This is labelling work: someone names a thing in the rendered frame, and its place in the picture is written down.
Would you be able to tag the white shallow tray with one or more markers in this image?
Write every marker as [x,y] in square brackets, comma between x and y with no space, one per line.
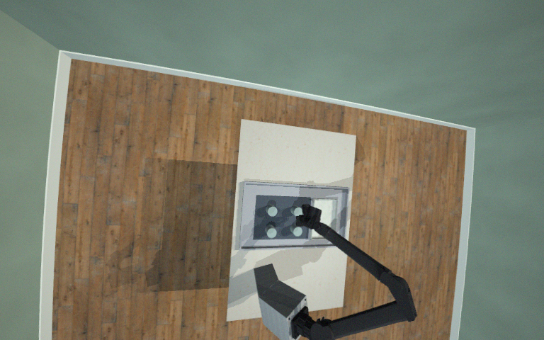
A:
[329,209]

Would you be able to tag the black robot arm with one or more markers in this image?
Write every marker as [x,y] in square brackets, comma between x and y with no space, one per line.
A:
[401,310]

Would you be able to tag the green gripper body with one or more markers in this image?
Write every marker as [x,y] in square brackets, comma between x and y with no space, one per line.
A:
[299,223]

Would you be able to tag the clear glass jar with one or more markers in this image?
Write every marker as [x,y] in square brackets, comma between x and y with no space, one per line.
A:
[296,210]
[271,210]
[271,231]
[297,231]

